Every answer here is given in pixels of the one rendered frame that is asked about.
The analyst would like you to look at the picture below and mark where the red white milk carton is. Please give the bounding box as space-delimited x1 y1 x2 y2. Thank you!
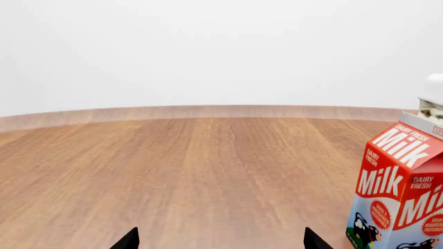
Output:
344 110 443 249

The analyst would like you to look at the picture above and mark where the white capped bottle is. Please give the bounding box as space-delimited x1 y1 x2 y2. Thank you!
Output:
417 73 443 120

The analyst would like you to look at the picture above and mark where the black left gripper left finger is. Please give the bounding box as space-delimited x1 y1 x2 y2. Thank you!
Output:
109 226 140 249

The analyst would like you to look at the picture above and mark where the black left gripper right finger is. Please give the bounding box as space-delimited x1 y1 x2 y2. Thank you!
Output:
303 226 334 249

